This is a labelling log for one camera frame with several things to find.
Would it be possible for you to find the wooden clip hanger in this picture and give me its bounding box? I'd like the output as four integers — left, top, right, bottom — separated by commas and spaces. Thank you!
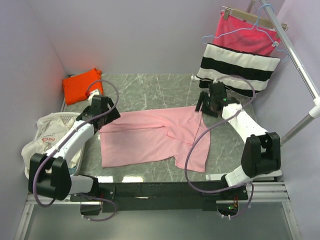
220, 6, 275, 30

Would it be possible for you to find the light blue wire hanger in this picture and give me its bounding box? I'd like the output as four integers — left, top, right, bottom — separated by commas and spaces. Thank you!
201, 4, 290, 63

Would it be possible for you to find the white laundry basket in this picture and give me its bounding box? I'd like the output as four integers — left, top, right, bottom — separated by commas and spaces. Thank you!
23, 111, 87, 180

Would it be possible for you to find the black white striped cloth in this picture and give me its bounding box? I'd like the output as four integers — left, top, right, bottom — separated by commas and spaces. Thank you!
196, 43, 281, 97

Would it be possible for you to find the metal clothes rack pole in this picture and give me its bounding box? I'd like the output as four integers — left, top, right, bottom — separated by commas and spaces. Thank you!
253, 0, 320, 148

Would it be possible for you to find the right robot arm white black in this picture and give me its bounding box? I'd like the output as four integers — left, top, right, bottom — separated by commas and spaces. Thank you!
195, 82, 283, 200

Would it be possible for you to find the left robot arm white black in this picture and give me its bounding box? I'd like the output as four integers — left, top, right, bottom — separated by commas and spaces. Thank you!
28, 95, 120, 201

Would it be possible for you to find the folded orange t shirt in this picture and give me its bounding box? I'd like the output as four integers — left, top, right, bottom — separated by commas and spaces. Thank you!
62, 68, 104, 106

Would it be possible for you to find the white t shirt red print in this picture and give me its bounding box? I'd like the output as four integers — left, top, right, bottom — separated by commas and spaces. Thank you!
21, 112, 83, 173

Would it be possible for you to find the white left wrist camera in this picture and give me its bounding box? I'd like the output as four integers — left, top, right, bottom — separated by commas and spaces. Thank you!
85, 88, 102, 104

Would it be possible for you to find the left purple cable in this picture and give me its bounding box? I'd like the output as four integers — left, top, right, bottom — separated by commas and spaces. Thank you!
32, 79, 120, 223

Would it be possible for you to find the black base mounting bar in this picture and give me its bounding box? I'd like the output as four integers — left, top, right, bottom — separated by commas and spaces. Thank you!
70, 181, 249, 216

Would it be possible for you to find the pink t shirt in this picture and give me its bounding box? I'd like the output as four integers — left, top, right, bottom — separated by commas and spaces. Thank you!
99, 106, 211, 173

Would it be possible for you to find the magenta hanging cloth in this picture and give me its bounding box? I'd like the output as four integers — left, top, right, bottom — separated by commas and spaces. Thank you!
212, 11, 282, 57

